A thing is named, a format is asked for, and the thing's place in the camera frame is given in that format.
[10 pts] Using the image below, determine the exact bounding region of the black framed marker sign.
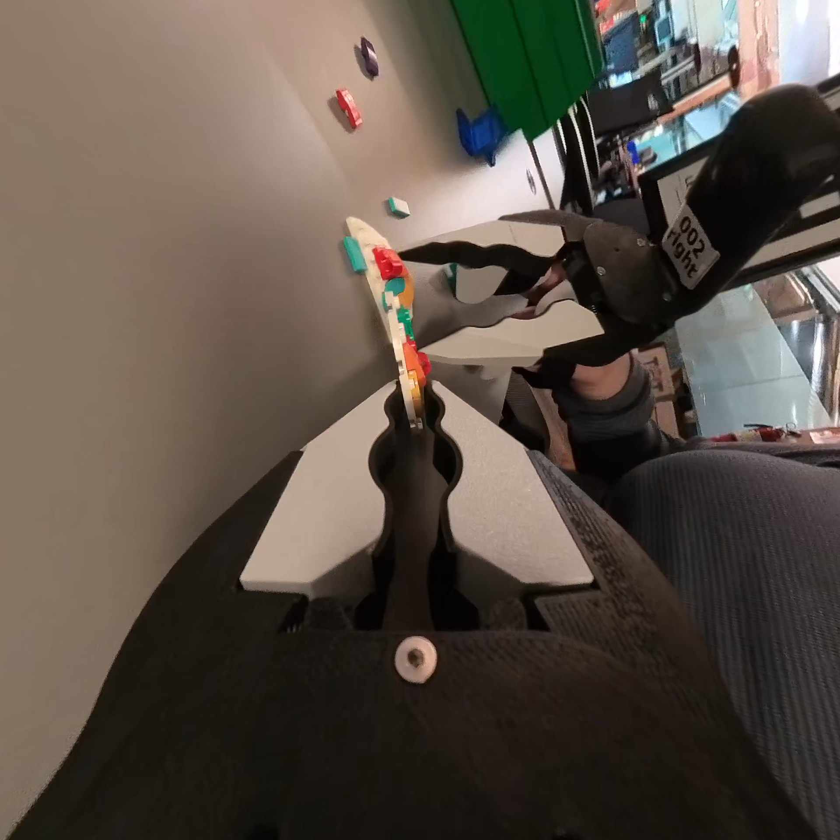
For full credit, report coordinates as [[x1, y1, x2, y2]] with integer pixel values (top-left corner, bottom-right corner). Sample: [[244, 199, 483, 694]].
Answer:
[[638, 150, 840, 290]]

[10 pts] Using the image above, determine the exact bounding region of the person's right hand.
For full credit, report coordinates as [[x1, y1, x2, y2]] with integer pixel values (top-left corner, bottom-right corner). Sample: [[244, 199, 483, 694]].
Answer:
[[576, 353, 635, 403]]

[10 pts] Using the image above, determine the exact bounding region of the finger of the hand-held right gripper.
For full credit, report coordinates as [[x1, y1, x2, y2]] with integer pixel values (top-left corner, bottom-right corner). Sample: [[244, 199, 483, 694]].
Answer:
[[397, 210, 585, 316], [413, 262, 608, 383]]

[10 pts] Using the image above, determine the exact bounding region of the stack of green storage bins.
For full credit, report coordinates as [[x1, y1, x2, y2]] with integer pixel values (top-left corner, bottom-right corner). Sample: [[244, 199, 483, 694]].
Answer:
[[451, 0, 606, 142]]

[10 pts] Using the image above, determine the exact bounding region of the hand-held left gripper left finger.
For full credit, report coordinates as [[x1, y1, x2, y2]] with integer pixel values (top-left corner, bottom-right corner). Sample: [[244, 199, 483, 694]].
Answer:
[[239, 382, 403, 592]]

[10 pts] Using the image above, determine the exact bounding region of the blue lego piece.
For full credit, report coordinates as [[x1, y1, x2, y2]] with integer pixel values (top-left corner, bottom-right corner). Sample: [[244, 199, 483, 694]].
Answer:
[[456, 105, 508, 167]]

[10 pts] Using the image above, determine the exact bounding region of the white lego model with coloured bricks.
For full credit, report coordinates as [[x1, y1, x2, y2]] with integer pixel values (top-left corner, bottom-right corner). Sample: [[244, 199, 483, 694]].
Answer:
[[344, 217, 434, 431]]

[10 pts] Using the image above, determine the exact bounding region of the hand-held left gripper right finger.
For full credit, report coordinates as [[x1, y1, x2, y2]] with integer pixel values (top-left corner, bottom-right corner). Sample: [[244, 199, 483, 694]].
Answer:
[[420, 381, 595, 588]]

